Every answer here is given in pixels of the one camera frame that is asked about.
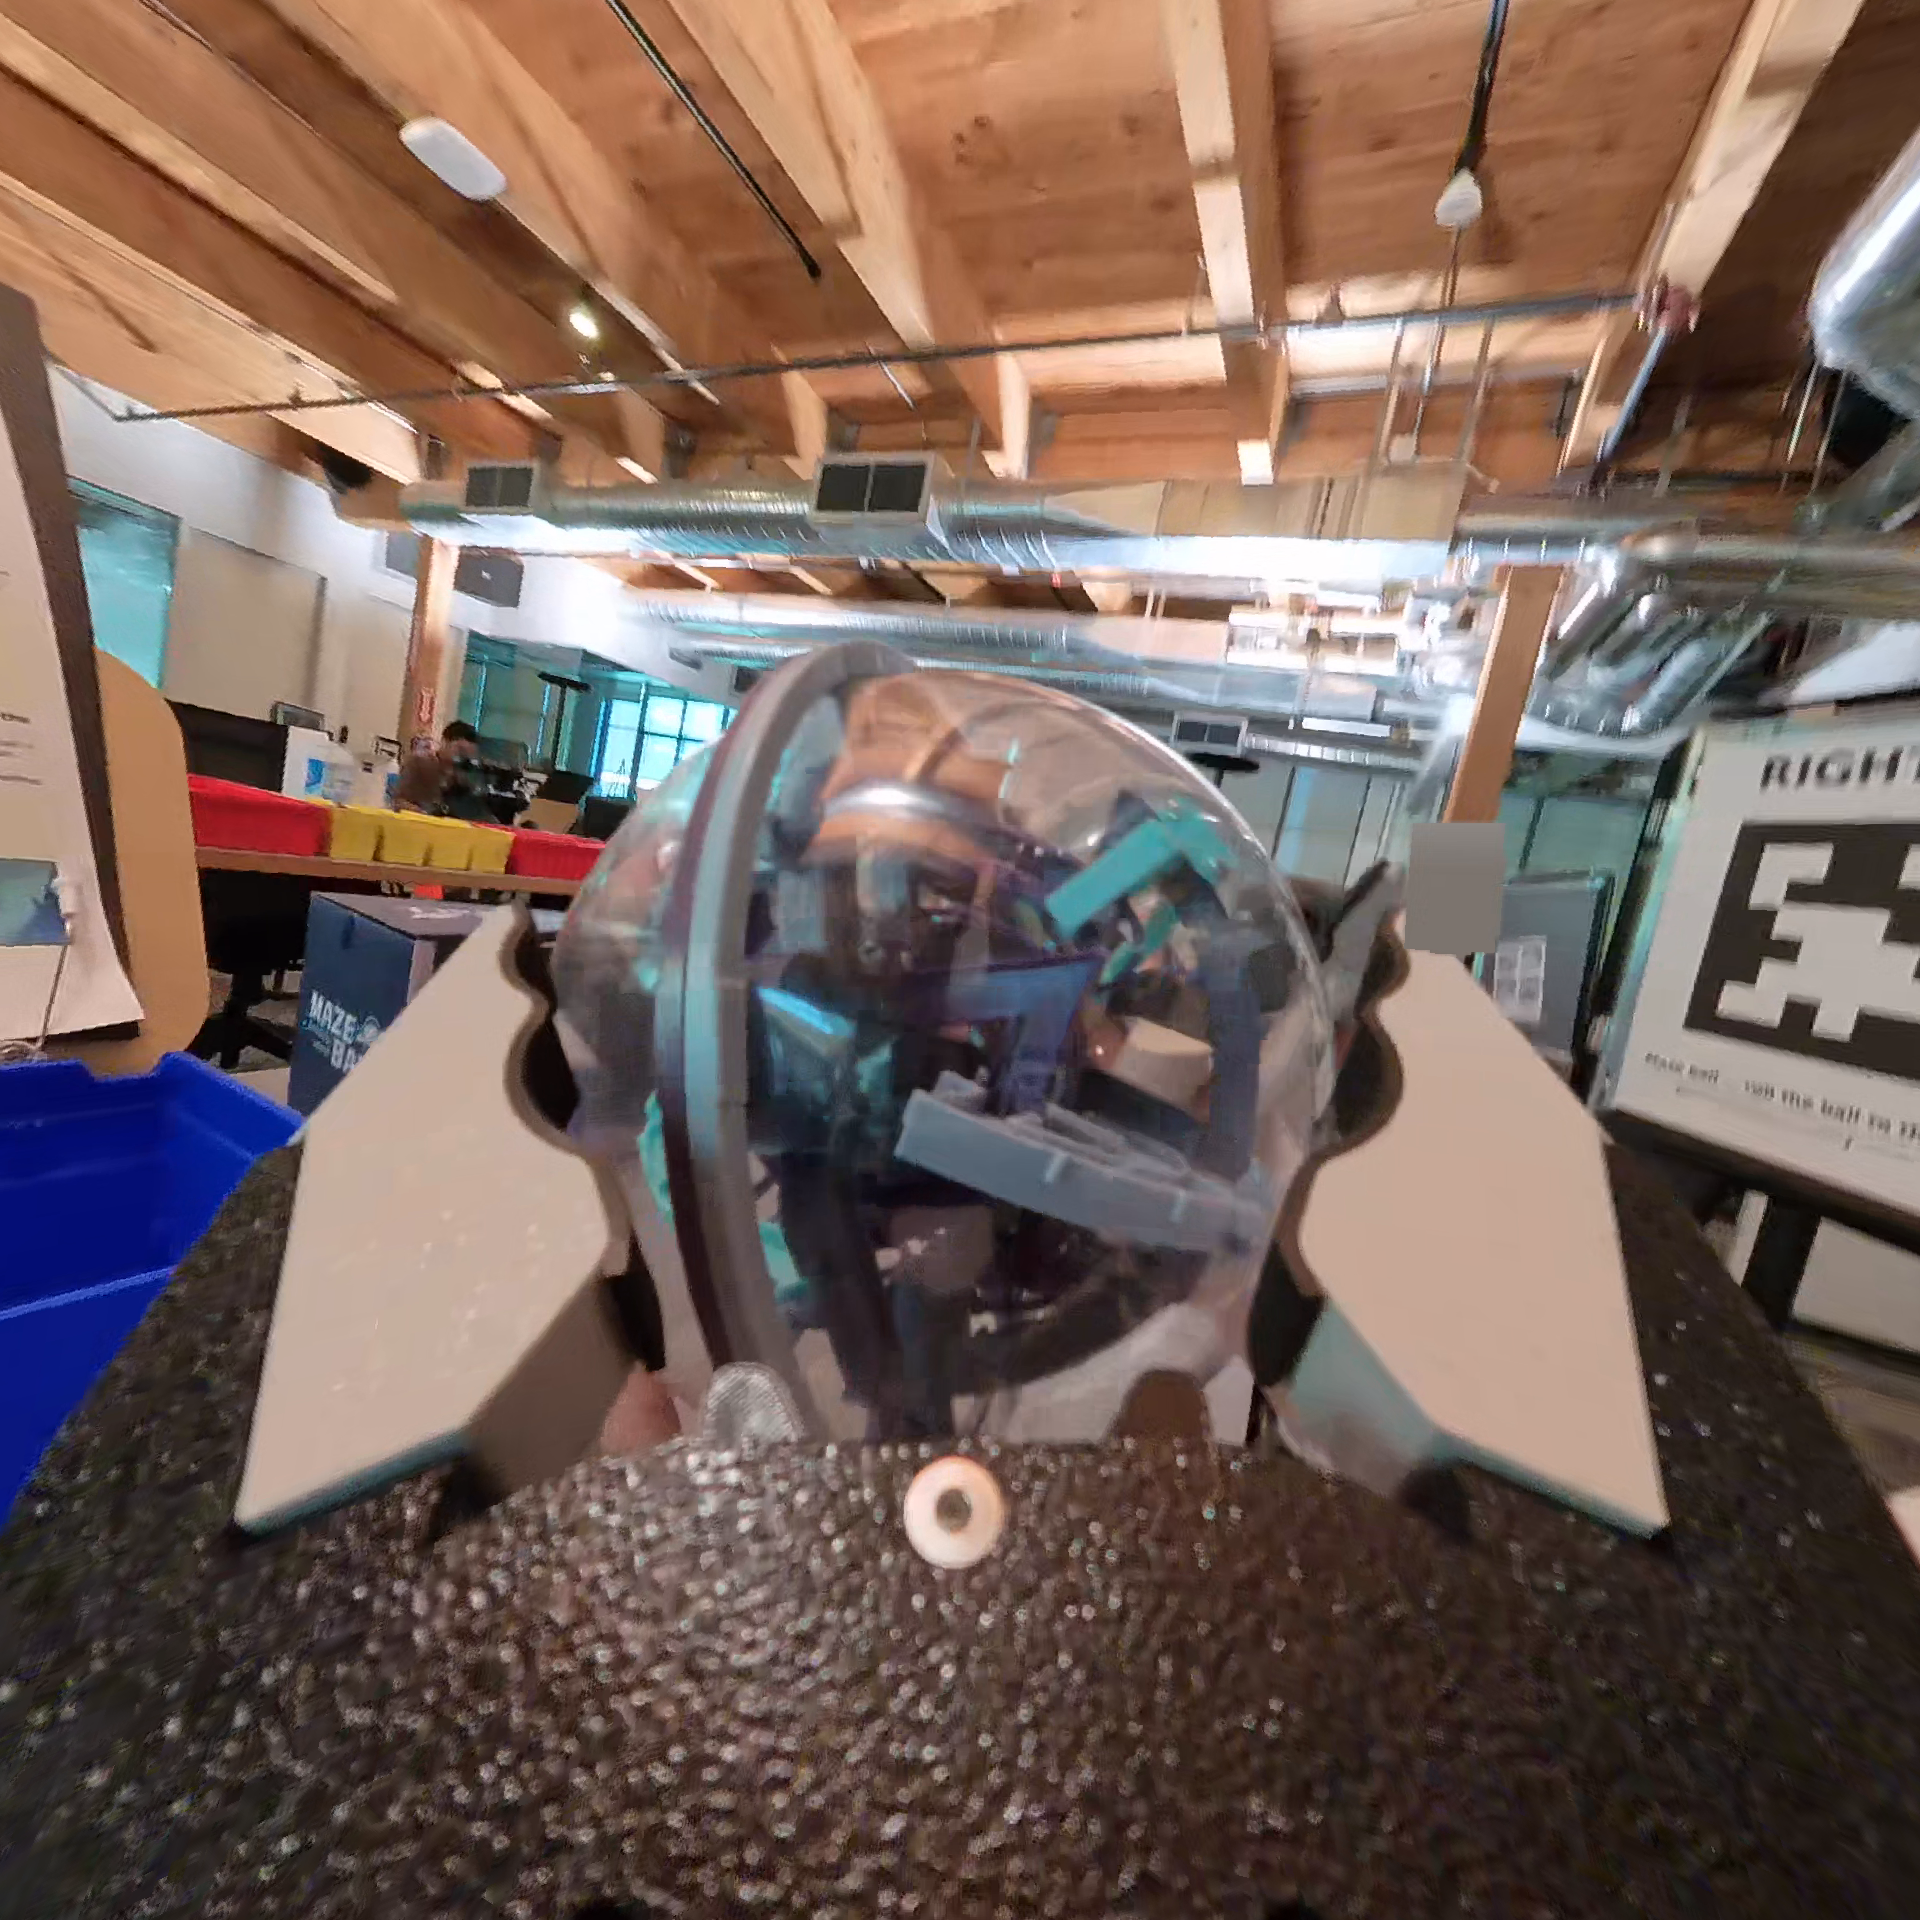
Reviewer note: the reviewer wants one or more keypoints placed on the blue plastic bin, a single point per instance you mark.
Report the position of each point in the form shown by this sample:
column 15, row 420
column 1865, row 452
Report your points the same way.
column 105, row 1200

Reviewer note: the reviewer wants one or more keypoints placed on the brown cardboard board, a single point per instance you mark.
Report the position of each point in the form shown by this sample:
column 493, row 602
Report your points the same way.
column 159, row 901

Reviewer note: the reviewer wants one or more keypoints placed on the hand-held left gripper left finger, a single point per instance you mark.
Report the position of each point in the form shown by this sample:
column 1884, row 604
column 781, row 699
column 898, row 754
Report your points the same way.
column 434, row 1230

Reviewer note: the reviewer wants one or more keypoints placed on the framed black-white marker sign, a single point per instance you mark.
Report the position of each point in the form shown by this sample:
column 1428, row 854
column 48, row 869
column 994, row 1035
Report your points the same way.
column 1770, row 960

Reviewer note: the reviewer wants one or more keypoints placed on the dark toy packaging box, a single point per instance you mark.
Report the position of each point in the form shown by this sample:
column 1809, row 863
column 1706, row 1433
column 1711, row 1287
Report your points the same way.
column 353, row 990

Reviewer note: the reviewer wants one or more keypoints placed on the red plastic bin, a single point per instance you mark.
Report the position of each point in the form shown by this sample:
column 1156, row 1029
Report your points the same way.
column 555, row 854
column 254, row 819

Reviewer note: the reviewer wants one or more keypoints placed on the white ceiling device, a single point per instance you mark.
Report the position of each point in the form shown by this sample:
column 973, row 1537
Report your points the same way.
column 450, row 159

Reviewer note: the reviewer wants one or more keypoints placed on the white ceiling pendant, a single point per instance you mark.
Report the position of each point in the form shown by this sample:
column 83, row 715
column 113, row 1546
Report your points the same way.
column 1459, row 200

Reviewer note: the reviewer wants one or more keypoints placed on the clear water jug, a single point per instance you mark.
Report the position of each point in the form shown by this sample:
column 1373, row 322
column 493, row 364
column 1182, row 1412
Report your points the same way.
column 322, row 768

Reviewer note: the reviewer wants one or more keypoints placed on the clear plastic maze ball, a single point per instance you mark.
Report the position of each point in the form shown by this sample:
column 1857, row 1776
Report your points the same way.
column 960, row 1050

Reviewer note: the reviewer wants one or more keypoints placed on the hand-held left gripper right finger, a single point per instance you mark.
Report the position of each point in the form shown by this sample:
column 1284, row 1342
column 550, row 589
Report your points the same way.
column 1484, row 1244

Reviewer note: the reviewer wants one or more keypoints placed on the silver ventilation duct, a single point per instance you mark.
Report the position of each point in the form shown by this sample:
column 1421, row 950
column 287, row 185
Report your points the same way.
column 1050, row 518
column 1874, row 270

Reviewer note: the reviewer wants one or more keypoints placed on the printed instruction sheet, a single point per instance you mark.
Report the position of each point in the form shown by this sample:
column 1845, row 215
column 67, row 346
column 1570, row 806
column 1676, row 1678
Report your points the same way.
column 30, row 674

